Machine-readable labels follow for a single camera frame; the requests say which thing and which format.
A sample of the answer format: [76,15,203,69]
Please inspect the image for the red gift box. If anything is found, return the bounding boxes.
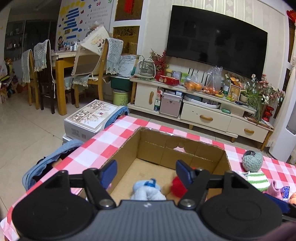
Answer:
[156,75,179,86]

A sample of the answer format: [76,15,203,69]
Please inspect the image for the cardboard milk carton box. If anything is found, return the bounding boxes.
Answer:
[77,126,232,207]

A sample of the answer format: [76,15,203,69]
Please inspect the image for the red white checkered tablecloth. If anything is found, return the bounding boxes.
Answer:
[0,115,296,241]

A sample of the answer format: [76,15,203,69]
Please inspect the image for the green white striped cloth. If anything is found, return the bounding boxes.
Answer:
[236,171,270,192]

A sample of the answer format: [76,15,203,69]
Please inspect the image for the white air conditioner tower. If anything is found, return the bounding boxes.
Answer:
[268,66,295,162]

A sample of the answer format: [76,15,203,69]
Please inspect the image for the cream tv cabinet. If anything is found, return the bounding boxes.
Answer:
[128,77,274,150]

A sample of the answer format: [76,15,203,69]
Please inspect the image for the grey-green crochet heart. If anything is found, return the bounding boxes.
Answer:
[242,150,263,172]

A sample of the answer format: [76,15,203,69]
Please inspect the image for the blue fabric bag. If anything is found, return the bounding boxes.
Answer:
[22,106,129,190]

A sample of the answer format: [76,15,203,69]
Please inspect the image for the white printed carton box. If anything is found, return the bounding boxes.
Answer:
[63,100,120,142]

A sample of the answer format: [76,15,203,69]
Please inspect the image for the light blue fluffy plush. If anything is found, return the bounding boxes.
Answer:
[130,178,166,201]

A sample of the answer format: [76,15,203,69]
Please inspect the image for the clear plastic bag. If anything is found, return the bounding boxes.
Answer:
[203,66,223,95]

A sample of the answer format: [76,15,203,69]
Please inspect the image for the bag of oranges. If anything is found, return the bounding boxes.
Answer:
[184,80,204,91]

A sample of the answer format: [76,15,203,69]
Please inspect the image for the red berry branch decoration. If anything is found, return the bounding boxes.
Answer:
[151,49,168,75]

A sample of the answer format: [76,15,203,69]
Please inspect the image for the red lantern vase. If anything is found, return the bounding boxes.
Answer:
[262,105,274,122]

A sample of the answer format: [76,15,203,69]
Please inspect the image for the pink storage box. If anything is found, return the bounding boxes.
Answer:
[159,92,183,118]

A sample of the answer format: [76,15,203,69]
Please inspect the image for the red chinese knot decoration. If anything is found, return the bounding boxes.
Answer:
[124,0,134,15]

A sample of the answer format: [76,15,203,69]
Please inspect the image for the black flat television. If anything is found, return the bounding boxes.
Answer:
[166,5,268,77]

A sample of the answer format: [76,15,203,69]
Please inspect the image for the wooden chair with lace cover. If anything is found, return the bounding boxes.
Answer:
[72,24,123,108]

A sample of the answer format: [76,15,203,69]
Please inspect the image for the colourful wall poster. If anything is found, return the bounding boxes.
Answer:
[55,0,114,51]

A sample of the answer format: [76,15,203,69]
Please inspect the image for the wooden dining table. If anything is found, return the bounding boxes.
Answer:
[51,49,98,117]

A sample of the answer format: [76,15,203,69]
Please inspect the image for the pink knitted sock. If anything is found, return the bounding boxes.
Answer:
[263,180,282,200]

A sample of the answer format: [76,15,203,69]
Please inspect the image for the framed picture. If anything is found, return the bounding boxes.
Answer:
[228,84,241,102]

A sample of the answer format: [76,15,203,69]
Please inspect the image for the potted flower plant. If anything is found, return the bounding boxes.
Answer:
[241,74,285,122]

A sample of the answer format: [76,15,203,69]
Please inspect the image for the green trash bin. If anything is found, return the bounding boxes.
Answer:
[112,89,129,106]

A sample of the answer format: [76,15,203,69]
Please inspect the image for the strawberry hat plush toy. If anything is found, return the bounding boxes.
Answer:
[171,176,187,198]

